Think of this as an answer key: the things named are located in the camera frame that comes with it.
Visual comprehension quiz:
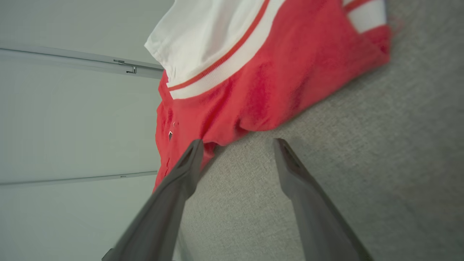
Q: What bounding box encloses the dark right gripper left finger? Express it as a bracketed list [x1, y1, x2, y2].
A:
[102, 139, 206, 261]

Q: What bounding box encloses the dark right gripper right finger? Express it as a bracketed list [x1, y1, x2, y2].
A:
[273, 138, 374, 261]

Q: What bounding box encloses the red polo shirt white trim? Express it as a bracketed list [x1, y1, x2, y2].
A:
[144, 0, 394, 192]

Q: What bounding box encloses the grey fabric sofa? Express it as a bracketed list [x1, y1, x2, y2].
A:
[154, 0, 464, 261]

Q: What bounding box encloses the grey metal partition post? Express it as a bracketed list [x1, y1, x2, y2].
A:
[0, 46, 164, 79]
[0, 170, 159, 188]

